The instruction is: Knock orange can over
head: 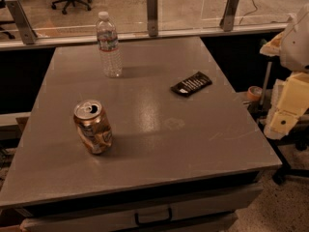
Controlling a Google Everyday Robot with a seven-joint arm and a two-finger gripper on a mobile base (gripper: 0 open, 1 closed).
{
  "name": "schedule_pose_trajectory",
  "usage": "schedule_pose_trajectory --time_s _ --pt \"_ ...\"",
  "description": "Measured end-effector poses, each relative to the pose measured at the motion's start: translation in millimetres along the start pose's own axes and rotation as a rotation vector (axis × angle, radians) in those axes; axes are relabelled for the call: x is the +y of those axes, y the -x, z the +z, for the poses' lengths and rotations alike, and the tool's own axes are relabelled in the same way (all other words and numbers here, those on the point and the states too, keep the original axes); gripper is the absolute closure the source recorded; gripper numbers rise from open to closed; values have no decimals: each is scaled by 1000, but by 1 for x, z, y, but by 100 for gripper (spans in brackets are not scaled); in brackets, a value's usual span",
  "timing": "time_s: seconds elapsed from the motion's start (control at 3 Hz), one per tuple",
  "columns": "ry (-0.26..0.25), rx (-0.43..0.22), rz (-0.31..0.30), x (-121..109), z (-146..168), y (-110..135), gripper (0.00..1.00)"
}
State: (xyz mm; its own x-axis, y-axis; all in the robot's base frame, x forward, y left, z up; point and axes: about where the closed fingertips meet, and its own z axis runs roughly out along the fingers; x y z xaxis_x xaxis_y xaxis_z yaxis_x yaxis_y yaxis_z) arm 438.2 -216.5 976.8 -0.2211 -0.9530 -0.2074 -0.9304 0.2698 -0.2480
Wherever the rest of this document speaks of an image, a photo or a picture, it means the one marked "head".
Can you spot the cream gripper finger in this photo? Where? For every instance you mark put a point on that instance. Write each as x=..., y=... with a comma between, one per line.
x=289, y=101
x=273, y=47

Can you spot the orange soda can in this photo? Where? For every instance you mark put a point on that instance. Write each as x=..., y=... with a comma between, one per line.
x=93, y=126

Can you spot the black snack wrapper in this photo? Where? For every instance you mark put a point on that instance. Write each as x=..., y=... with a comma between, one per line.
x=191, y=85

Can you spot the clear plastic water bottle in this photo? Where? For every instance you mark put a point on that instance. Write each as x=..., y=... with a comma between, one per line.
x=108, y=45

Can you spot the right metal bracket post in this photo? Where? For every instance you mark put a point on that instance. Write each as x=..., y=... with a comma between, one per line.
x=228, y=18

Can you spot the metal bracket post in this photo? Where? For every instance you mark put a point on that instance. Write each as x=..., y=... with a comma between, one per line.
x=152, y=18
x=21, y=21
x=228, y=18

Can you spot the middle metal bracket post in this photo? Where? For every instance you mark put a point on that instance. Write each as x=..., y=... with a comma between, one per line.
x=152, y=18

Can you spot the grey drawer with black handle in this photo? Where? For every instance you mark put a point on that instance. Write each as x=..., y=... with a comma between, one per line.
x=212, y=211

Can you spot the metal window rail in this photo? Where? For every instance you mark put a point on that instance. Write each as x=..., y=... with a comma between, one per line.
x=165, y=34

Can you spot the left metal bracket post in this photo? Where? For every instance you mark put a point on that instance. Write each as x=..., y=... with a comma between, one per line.
x=21, y=21

